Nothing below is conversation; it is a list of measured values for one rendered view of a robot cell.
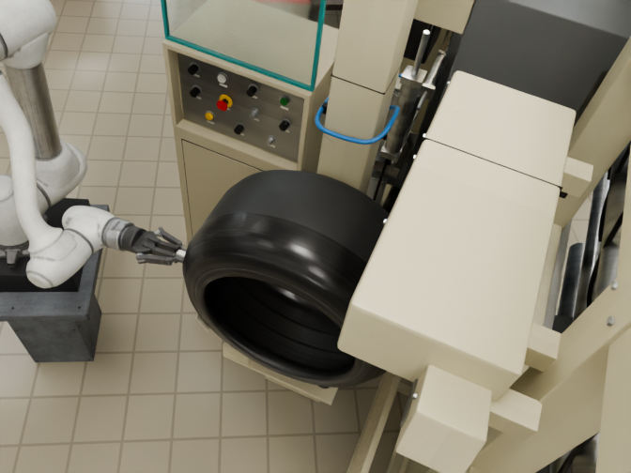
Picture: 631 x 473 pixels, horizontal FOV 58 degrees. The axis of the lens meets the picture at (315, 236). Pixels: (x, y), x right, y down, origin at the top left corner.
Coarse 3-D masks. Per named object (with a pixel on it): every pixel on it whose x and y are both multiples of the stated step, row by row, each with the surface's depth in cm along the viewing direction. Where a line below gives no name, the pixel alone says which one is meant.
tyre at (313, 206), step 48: (240, 192) 137; (288, 192) 130; (336, 192) 131; (192, 240) 138; (240, 240) 125; (288, 240) 122; (336, 240) 123; (192, 288) 143; (240, 288) 171; (288, 288) 124; (336, 288) 121; (240, 336) 165; (288, 336) 172; (336, 336) 170; (336, 384) 151
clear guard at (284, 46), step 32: (192, 0) 178; (224, 0) 173; (256, 0) 169; (288, 0) 165; (320, 0) 161; (192, 32) 188; (224, 32) 182; (256, 32) 177; (288, 32) 173; (320, 32) 168; (256, 64) 187; (288, 64) 181
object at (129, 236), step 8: (128, 232) 161; (136, 232) 161; (144, 232) 164; (152, 232) 164; (128, 240) 160; (136, 240) 162; (144, 240) 162; (128, 248) 161; (136, 248) 161; (144, 248) 160
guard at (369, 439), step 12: (384, 384) 209; (396, 384) 157; (384, 396) 182; (372, 408) 222; (384, 408) 152; (372, 420) 193; (384, 420) 150; (372, 432) 176; (360, 444) 213; (372, 444) 146; (360, 456) 185; (372, 456) 144; (348, 468) 208; (360, 468) 159
